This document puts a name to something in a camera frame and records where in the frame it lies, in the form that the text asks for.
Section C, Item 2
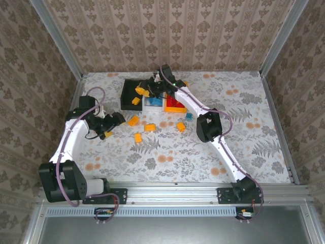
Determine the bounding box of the white plastic bin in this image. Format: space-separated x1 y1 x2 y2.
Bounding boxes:
142 95 165 112

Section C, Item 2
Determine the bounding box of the black plastic bin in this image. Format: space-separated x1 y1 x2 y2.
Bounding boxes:
120 79 150 111

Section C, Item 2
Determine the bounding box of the yellow plastic bin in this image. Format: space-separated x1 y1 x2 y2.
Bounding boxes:
164 81 190 114

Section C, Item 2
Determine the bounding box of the small connector board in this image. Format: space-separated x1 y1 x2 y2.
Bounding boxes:
94 207 115 221
236 207 257 221

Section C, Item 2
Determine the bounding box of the floral table cover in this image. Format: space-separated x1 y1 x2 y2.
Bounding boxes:
50 71 293 184

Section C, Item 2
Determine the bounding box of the grey metal panel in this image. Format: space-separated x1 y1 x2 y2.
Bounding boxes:
38 216 313 244

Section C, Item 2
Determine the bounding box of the aluminium side rail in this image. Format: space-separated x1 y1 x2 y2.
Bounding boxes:
261 73 302 185
47 75 88 186

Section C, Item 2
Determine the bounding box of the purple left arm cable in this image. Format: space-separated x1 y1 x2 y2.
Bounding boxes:
55 86 120 225

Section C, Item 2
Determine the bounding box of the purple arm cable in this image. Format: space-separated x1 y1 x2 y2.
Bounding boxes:
159 66 265 224
55 86 120 225

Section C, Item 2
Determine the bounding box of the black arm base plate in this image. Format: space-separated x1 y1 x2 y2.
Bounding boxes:
82 188 127 205
217 187 265 204

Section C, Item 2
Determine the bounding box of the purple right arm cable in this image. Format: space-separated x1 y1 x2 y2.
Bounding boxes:
159 66 265 224

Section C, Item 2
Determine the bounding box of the aluminium front rail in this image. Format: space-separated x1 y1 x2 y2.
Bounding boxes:
38 181 314 204

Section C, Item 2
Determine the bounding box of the aluminium frame post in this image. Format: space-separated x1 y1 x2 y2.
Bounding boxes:
259 0 309 77
29 0 84 80

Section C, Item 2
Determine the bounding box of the grey slotted cable duct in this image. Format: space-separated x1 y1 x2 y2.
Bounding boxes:
47 206 241 217

